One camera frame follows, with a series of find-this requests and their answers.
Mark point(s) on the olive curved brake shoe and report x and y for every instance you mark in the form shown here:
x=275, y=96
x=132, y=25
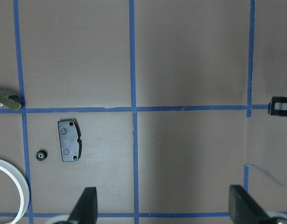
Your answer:
x=10, y=99

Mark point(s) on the black brake pad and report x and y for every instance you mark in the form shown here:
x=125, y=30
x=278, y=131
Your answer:
x=70, y=140

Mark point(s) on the white curved plastic clamp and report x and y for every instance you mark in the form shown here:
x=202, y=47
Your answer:
x=22, y=187

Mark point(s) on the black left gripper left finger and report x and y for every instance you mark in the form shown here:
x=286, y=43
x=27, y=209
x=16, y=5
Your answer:
x=86, y=209

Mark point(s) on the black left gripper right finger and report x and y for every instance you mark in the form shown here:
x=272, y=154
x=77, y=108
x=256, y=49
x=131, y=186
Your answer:
x=243, y=209

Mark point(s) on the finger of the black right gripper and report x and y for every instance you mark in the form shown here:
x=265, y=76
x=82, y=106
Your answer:
x=278, y=106

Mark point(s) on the small black bearing gear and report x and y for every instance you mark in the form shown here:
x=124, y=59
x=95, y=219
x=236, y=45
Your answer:
x=41, y=155

